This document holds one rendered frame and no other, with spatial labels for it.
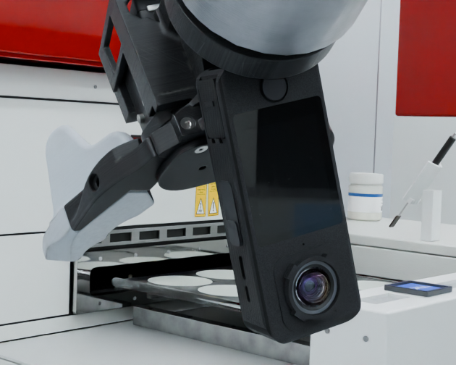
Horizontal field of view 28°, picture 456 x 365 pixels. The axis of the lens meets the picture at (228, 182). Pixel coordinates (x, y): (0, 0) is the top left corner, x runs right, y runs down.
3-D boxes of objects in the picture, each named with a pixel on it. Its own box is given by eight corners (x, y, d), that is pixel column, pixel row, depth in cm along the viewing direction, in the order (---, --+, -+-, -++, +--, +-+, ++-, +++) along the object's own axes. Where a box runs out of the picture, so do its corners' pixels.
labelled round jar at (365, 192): (340, 219, 187) (342, 172, 186) (359, 216, 192) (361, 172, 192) (369, 221, 182) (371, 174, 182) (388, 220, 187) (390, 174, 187)
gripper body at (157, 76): (229, 35, 48) (299, -133, 37) (293, 177, 45) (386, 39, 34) (90, 63, 45) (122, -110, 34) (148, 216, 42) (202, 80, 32)
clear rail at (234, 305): (108, 286, 141) (109, 277, 140) (116, 284, 142) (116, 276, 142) (300, 326, 116) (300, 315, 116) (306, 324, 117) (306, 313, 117)
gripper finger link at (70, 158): (24, 178, 50) (137, 87, 45) (57, 275, 48) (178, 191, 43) (-21, 174, 47) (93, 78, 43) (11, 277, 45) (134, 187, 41)
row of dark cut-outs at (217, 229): (72, 248, 139) (72, 232, 139) (256, 232, 172) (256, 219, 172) (74, 248, 139) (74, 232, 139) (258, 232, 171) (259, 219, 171)
